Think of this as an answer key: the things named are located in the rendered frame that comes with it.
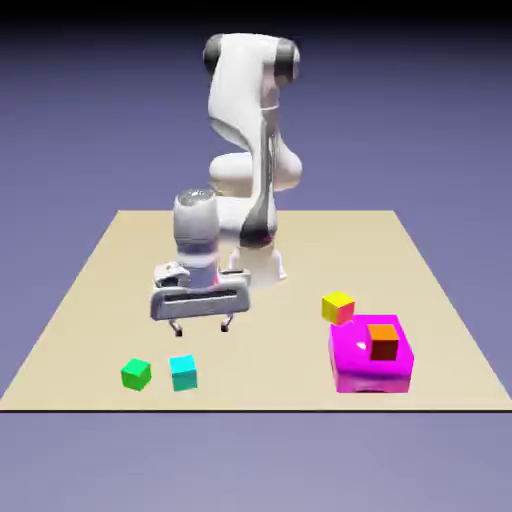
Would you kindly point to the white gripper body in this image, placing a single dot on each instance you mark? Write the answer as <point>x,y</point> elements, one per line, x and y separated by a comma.
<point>200,306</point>

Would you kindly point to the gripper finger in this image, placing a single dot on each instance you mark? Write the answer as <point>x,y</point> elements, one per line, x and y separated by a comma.
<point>176,328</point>
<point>226,324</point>

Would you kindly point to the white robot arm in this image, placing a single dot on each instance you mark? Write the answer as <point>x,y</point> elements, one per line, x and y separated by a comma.
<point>236,100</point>

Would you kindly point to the small cyan cube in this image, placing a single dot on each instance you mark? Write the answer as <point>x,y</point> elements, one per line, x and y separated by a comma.
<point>184,372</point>

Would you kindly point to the small green cube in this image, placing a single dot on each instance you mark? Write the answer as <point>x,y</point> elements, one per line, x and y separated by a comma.
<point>136,374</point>

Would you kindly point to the small yellow cube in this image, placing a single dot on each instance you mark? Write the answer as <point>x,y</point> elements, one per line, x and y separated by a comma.
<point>338,306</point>

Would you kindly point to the small orange cube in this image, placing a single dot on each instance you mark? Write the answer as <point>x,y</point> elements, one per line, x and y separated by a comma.
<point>384,342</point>

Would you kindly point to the large magenta box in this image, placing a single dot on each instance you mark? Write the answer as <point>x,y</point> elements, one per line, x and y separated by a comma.
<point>372,370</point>

